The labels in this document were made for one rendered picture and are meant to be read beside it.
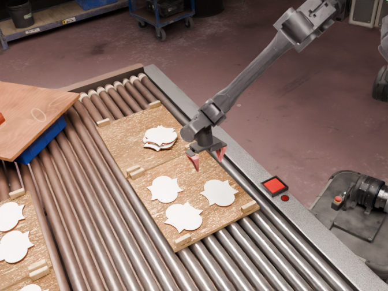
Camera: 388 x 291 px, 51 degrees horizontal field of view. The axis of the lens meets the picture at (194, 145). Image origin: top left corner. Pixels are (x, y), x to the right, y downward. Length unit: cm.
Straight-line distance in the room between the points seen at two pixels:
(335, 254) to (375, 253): 91
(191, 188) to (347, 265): 61
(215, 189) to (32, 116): 93
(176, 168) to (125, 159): 24
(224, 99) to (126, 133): 72
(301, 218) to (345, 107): 231
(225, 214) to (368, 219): 115
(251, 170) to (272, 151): 151
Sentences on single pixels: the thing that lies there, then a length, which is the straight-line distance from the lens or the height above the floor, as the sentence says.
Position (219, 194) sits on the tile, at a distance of 153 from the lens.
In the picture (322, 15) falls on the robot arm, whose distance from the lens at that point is 122.
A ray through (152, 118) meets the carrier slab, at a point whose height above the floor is 94.
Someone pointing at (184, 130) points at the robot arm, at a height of 125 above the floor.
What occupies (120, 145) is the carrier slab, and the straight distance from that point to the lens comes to 184.
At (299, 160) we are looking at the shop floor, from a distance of 310.
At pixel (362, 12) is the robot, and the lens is 169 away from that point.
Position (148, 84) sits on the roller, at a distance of 228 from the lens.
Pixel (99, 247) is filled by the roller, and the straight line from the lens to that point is 148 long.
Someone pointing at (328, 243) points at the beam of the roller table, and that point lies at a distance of 145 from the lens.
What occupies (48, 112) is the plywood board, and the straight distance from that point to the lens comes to 200.
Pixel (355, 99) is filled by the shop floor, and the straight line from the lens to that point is 383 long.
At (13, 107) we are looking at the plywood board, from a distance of 212.
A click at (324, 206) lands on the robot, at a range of 248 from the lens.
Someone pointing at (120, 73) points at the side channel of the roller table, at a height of 95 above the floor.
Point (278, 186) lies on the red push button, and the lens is 158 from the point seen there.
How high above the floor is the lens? 205
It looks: 39 degrees down
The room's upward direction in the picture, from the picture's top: 6 degrees counter-clockwise
